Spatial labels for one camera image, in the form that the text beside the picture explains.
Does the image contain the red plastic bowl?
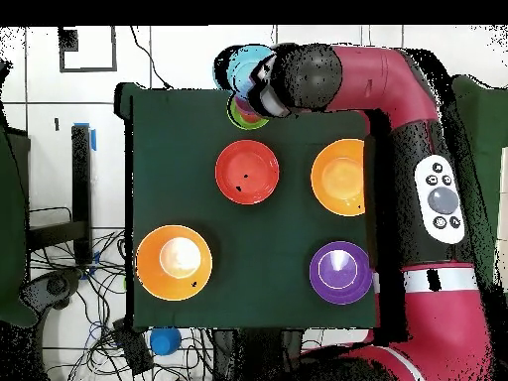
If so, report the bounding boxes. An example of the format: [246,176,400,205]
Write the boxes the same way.
[214,139,281,206]

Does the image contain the green plastic bowl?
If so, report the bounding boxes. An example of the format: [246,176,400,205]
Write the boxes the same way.
[226,96,271,131]

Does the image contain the red plastic cup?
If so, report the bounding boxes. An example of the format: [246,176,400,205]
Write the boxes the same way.
[237,106,265,125]

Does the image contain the blue plastic bowl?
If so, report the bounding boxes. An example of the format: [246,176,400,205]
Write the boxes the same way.
[212,44,276,100]

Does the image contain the large orange plastic bowl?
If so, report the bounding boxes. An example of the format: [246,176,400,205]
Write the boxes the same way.
[135,224,214,302]
[310,138,366,217]

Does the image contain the dark green table cloth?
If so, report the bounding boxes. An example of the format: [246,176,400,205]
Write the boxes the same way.
[114,81,378,332]

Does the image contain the purple plastic bowl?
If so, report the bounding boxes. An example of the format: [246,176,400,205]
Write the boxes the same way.
[309,240,375,306]

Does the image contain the blue plastic cup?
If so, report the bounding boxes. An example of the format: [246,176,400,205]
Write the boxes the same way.
[149,327,183,356]

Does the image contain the black power strip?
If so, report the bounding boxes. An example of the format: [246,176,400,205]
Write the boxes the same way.
[111,317,155,376]

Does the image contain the black office chair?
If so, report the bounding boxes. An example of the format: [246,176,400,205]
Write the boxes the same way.
[17,269,84,318]

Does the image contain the green cloth covered table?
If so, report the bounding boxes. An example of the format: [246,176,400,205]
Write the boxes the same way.
[0,63,38,328]
[451,74,508,247]

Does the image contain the black metal frame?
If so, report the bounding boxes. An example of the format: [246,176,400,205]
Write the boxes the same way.
[15,123,94,267]

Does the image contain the thin black cable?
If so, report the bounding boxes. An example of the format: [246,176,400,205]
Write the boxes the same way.
[129,26,173,90]

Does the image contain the tangle of cables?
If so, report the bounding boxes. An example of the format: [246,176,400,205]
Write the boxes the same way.
[17,229,215,381]

